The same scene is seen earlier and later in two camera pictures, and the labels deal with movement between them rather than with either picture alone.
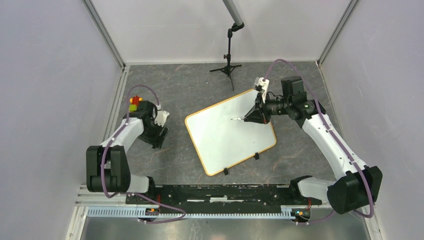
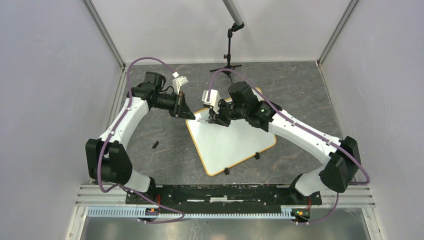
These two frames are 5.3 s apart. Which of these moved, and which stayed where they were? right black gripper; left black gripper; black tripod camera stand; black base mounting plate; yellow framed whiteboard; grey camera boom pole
Moved: right black gripper; left black gripper
Stayed: yellow framed whiteboard; black base mounting plate; black tripod camera stand; grey camera boom pole
